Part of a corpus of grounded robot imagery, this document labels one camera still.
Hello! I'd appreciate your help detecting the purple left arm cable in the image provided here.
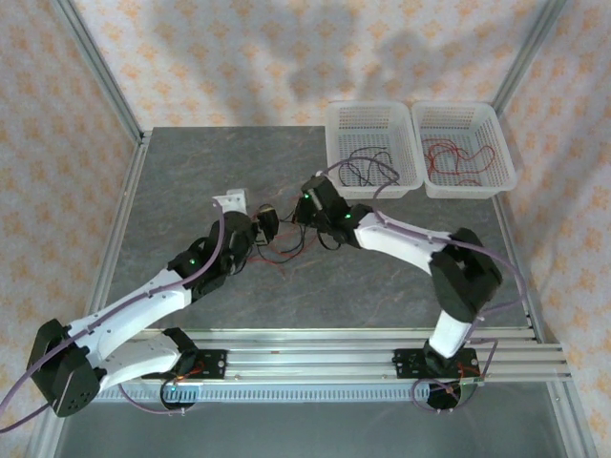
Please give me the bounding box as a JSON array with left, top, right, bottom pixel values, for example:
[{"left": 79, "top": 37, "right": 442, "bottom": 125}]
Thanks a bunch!
[{"left": 0, "top": 198, "right": 230, "bottom": 433}]

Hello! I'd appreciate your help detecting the tangle of red and black wires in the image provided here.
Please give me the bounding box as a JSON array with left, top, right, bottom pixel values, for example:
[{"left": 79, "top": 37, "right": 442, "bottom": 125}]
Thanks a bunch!
[{"left": 246, "top": 223, "right": 306, "bottom": 266}]

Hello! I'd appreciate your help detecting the white perforated plastic basket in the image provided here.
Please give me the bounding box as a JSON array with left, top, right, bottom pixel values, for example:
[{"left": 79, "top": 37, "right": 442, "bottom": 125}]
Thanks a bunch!
[
  {"left": 411, "top": 100, "right": 519, "bottom": 200},
  {"left": 323, "top": 100, "right": 425, "bottom": 200}
]

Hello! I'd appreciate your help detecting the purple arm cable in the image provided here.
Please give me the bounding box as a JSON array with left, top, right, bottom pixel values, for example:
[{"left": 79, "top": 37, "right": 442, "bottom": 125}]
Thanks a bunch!
[
  {"left": 317, "top": 159, "right": 529, "bottom": 414},
  {"left": 0, "top": 198, "right": 230, "bottom": 433}
]

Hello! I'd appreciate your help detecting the thin black cable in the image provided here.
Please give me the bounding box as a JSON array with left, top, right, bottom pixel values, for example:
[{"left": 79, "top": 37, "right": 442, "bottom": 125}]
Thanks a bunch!
[
  {"left": 347, "top": 148, "right": 390, "bottom": 187},
  {"left": 265, "top": 238, "right": 311, "bottom": 266},
  {"left": 255, "top": 217, "right": 319, "bottom": 255},
  {"left": 336, "top": 152, "right": 401, "bottom": 188}
]

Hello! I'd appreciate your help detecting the thin red cable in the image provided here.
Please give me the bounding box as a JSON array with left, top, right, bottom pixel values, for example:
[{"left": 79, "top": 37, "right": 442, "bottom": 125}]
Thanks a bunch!
[
  {"left": 448, "top": 145, "right": 497, "bottom": 188},
  {"left": 426, "top": 140, "right": 459, "bottom": 180},
  {"left": 432, "top": 137, "right": 473, "bottom": 166}
]

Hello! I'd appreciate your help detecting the aluminium table side rail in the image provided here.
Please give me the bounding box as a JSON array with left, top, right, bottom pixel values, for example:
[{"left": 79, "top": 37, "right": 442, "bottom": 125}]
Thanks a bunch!
[
  {"left": 83, "top": 131, "right": 153, "bottom": 343},
  {"left": 491, "top": 193, "right": 548, "bottom": 344}
]

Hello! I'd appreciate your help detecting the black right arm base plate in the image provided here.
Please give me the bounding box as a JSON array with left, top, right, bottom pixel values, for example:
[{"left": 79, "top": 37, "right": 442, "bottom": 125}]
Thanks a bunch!
[{"left": 391, "top": 347, "right": 478, "bottom": 381}]

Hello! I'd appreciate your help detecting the grey slotted cable duct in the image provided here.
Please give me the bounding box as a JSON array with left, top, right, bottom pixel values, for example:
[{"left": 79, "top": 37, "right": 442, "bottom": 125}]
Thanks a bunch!
[{"left": 70, "top": 384, "right": 478, "bottom": 403}]

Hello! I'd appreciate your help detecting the aluminium frame leg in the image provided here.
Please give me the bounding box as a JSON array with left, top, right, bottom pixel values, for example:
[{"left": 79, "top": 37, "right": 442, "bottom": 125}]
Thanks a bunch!
[
  {"left": 26, "top": 381, "right": 73, "bottom": 458},
  {"left": 546, "top": 381, "right": 596, "bottom": 458}
]

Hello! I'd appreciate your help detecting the aluminium frame post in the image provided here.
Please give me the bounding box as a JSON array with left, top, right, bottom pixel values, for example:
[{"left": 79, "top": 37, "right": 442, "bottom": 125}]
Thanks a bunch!
[
  {"left": 50, "top": 0, "right": 147, "bottom": 144},
  {"left": 490, "top": 0, "right": 569, "bottom": 112}
]

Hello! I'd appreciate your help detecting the black round cable port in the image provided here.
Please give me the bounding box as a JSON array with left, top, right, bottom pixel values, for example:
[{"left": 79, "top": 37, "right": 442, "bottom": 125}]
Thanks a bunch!
[
  {"left": 426, "top": 379, "right": 480, "bottom": 414},
  {"left": 159, "top": 380, "right": 200, "bottom": 414}
]

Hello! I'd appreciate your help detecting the grey metal lower panel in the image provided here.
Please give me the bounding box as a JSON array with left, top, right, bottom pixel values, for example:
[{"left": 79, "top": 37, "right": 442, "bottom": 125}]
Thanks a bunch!
[{"left": 47, "top": 400, "right": 574, "bottom": 458}]

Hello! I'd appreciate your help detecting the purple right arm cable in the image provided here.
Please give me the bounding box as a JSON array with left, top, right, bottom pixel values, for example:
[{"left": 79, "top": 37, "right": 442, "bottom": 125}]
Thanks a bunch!
[{"left": 317, "top": 159, "right": 529, "bottom": 414}]

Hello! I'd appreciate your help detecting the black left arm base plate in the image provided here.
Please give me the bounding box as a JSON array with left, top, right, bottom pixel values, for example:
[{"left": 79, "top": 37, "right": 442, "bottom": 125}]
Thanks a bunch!
[{"left": 141, "top": 349, "right": 228, "bottom": 381}]

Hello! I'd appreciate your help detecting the aluminium mounting rail beam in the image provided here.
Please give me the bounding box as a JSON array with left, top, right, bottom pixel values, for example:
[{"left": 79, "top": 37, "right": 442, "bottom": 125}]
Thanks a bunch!
[{"left": 53, "top": 328, "right": 573, "bottom": 383}]

